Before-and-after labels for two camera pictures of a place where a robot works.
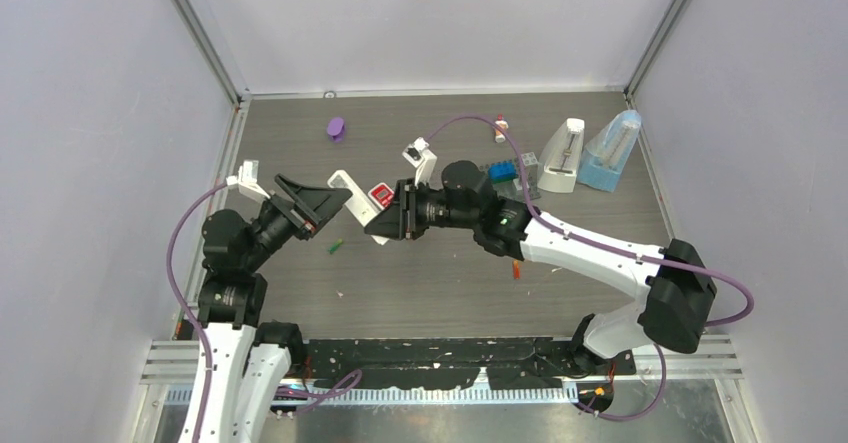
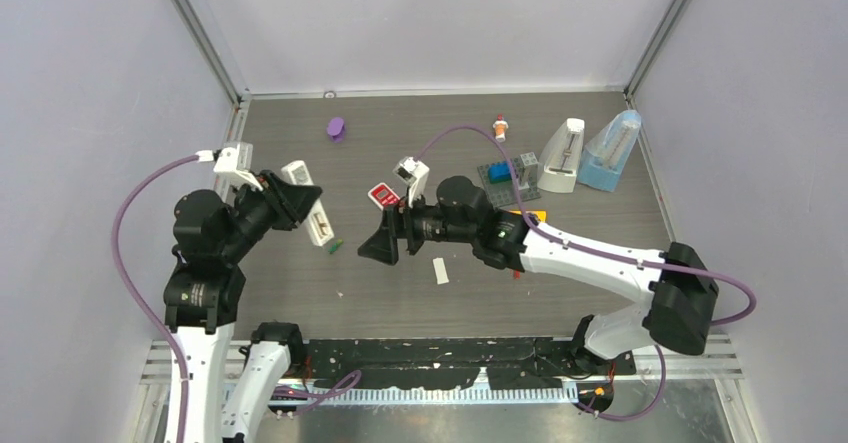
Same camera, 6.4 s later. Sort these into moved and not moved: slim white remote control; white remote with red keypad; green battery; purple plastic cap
Moved: slim white remote control
Not moved: purple plastic cap; green battery; white remote with red keypad
